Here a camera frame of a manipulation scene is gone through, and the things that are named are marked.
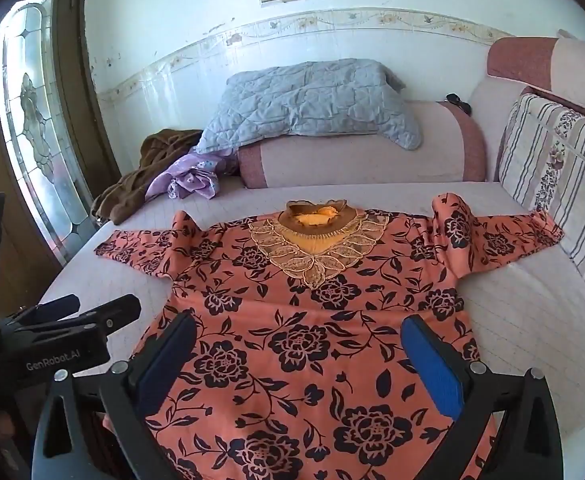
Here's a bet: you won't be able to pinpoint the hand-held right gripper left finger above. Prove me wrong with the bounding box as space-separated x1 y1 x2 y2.
35 310 198 480

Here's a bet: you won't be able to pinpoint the purple garment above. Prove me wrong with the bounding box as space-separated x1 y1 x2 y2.
145 152 238 202

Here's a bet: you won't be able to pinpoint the grey quilted pillow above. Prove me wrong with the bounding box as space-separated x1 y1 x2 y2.
195 58 422 155

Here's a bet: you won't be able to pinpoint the brown garment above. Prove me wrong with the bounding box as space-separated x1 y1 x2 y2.
91 129 204 226

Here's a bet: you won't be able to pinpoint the striped folded cloth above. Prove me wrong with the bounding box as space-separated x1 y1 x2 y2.
495 87 585 328

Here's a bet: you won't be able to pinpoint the black sunglasses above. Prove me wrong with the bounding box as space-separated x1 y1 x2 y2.
445 93 473 116

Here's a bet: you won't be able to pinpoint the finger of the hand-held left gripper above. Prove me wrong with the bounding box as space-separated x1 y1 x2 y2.
35 295 82 322
75 294 142 335

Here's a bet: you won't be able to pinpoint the stained glass wooden door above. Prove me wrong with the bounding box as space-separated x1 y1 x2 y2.
0 0 123 311

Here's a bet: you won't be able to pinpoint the pink sofa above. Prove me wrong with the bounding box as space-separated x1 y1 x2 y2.
37 35 585 480

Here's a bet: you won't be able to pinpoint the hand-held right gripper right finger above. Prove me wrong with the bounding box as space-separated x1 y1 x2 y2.
401 315 565 480

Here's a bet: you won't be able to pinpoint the orange black floral blouse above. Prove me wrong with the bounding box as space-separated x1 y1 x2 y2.
95 192 565 480

